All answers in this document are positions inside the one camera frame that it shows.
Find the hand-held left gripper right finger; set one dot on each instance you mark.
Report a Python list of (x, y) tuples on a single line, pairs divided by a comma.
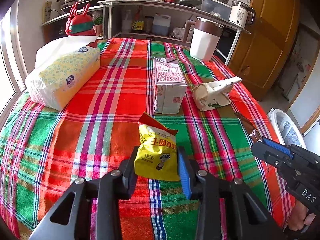
[(183, 177)]

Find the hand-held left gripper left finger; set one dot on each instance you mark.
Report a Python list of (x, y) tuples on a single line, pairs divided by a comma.
[(130, 170)]

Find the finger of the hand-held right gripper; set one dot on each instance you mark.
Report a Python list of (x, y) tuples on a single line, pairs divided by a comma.
[(277, 146), (265, 153)]

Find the yellow snack packet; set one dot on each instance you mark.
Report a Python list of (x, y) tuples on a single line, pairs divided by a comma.
[(155, 155)]

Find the white trash bin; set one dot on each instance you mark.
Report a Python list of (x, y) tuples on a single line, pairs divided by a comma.
[(280, 113)]

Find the person's right hand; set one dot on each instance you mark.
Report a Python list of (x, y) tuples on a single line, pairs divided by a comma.
[(297, 215)]

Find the white bin liner bag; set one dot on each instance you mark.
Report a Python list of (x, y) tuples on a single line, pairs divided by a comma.
[(287, 130)]

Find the grey milk carton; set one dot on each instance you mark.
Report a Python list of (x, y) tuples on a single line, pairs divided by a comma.
[(167, 90)]

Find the plaid tablecloth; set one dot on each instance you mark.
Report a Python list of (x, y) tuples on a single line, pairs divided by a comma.
[(112, 80)]

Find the wooden door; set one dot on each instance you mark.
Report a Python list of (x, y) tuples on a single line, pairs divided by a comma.
[(275, 42)]

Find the yellow tissue pack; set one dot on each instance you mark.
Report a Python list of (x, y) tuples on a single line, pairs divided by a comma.
[(62, 80)]

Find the white and brown mug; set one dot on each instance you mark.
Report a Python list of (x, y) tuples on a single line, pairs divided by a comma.
[(203, 45)]

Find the white electric kettle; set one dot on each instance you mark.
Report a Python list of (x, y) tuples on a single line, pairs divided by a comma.
[(238, 15)]

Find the pink basket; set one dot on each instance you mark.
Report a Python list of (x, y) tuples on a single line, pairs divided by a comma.
[(98, 30)]

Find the clear plastic bag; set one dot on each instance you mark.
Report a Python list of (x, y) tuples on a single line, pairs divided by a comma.
[(178, 33)]

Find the plastic oil jug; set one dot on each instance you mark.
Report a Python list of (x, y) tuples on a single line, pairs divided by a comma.
[(161, 26)]

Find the brown sauce bottle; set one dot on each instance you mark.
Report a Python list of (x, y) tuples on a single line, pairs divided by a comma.
[(138, 22)]

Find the clear plastic container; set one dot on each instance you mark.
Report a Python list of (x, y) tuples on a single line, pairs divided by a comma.
[(217, 10)]

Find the red antler bottle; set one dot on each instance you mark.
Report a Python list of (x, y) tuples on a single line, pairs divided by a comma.
[(80, 23)]

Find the white shelf rack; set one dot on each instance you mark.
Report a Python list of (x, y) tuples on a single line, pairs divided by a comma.
[(150, 5)]

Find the black induction cooker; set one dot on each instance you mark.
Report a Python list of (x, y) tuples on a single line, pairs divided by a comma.
[(80, 8)]

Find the power strip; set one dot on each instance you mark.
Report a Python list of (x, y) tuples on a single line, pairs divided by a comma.
[(48, 12)]

